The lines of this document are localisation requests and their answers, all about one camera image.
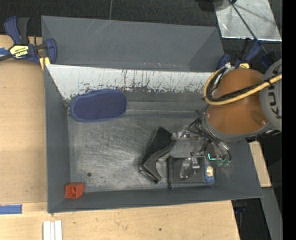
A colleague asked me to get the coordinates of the blue and white small object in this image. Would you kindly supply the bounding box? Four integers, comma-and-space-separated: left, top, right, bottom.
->
204, 165, 216, 185

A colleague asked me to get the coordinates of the grey metal bin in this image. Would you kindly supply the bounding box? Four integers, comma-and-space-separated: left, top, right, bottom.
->
40, 15, 264, 214

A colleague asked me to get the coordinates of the black high-heel shoe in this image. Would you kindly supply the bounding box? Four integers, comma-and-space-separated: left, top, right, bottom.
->
138, 126, 177, 185

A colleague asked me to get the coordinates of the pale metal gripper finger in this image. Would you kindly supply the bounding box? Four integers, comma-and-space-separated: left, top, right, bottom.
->
190, 157, 201, 170
179, 158, 191, 180

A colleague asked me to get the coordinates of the blue cloth slipper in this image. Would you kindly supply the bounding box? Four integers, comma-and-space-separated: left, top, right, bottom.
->
69, 88, 128, 123

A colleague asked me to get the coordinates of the black flat box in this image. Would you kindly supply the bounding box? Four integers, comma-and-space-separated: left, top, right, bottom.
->
166, 155, 215, 190

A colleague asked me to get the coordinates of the red-orange cube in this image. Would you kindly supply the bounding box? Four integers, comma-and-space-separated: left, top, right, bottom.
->
64, 182, 86, 200

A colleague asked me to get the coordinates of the pale wood board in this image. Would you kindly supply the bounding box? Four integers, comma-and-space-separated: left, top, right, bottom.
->
0, 35, 49, 206

